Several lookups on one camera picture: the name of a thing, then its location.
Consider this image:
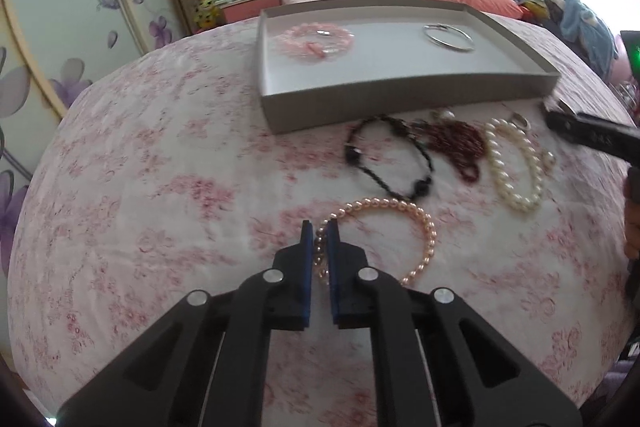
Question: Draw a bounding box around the white pearl bracelet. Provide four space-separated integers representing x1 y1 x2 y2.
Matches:
485 118 556 212

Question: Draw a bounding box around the thin silver bangle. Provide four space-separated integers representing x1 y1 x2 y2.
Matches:
423 23 475 54

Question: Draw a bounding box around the pink nightstand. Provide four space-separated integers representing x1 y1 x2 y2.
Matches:
220 0 283 26

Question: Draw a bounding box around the flower print wardrobe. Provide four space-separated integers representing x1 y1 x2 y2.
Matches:
0 0 193 248

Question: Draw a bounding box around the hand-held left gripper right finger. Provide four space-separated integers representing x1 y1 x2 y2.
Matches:
327 223 583 427

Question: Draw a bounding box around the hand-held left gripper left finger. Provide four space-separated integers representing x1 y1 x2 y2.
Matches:
57 221 313 427

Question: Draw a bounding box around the pink floral bed sheet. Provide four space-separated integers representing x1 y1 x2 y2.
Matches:
5 9 638 427

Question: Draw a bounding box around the black bead bracelet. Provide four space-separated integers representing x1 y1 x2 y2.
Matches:
344 116 436 200

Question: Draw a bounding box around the pink pearl bracelet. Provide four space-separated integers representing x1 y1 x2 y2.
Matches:
312 198 435 288

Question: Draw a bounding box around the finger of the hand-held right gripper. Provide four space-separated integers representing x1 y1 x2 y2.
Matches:
544 99 640 158

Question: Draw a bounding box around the person's right hand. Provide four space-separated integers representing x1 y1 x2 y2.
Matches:
625 207 640 260

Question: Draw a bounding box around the dark red bead necklace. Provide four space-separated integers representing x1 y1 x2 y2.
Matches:
415 119 488 182

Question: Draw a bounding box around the colourful plush toy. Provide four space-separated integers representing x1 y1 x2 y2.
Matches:
520 0 547 22

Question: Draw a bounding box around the pink bead bracelet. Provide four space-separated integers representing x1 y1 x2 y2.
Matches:
274 23 357 66

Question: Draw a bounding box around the grey cardboard tray box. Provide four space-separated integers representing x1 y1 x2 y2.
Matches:
257 0 561 135

